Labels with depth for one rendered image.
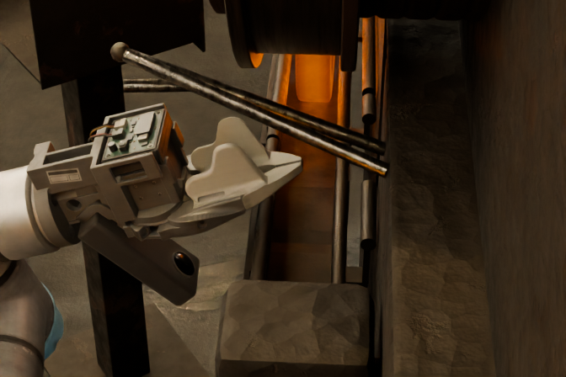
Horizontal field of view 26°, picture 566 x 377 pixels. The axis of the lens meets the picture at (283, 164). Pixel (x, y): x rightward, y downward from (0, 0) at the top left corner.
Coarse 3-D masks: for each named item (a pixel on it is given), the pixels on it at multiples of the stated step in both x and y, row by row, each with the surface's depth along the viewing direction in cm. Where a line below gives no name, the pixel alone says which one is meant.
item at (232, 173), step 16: (224, 144) 95; (224, 160) 95; (240, 160) 95; (192, 176) 97; (208, 176) 96; (224, 176) 96; (240, 176) 96; (256, 176) 96; (272, 176) 97; (288, 176) 97; (192, 192) 97; (208, 192) 97; (224, 192) 97; (240, 192) 97; (256, 192) 96; (272, 192) 97
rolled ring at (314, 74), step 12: (300, 60) 115; (312, 60) 115; (324, 60) 115; (300, 72) 116; (312, 72) 116; (324, 72) 116; (300, 84) 117; (312, 84) 117; (324, 84) 117; (300, 96) 120; (312, 96) 120; (324, 96) 119
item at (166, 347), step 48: (0, 0) 153; (48, 0) 129; (96, 0) 132; (144, 0) 136; (192, 0) 139; (48, 48) 132; (96, 48) 136; (144, 48) 139; (96, 96) 149; (96, 288) 169; (96, 336) 178; (144, 336) 176
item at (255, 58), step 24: (240, 0) 67; (264, 0) 69; (288, 0) 68; (312, 0) 68; (336, 0) 68; (240, 24) 69; (264, 24) 71; (288, 24) 71; (312, 24) 71; (336, 24) 71; (240, 48) 72; (264, 48) 76; (288, 48) 76; (312, 48) 76; (336, 48) 75
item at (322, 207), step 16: (288, 192) 111; (304, 192) 111; (320, 192) 111; (288, 208) 109; (304, 208) 109; (320, 208) 109; (288, 224) 107; (304, 224) 107; (320, 224) 107; (272, 240) 106; (288, 240) 106; (304, 240) 106; (320, 240) 106; (272, 256) 104; (288, 256) 104; (304, 256) 104; (320, 256) 104; (272, 272) 102; (288, 272) 102; (304, 272) 102; (320, 272) 102
